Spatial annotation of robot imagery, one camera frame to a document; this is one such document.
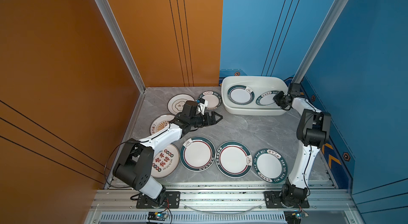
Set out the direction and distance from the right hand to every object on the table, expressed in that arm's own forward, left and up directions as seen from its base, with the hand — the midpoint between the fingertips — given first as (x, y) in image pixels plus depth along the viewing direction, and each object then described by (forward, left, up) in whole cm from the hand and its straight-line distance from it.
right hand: (273, 97), depth 106 cm
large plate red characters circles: (-41, +66, -6) cm, 78 cm away
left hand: (-23, +38, +10) cm, 46 cm away
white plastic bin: (+17, +4, -4) cm, 18 cm away
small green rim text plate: (+5, +40, -5) cm, 41 cm away
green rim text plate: (+5, +2, -7) cm, 9 cm away
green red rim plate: (-37, +49, -6) cm, 62 cm away
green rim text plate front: (-41, +9, -13) cm, 44 cm away
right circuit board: (-65, +5, -9) cm, 65 cm away
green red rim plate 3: (+6, +20, -4) cm, 22 cm away
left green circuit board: (-64, +66, -8) cm, 93 cm away
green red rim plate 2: (-40, +30, -6) cm, 50 cm away
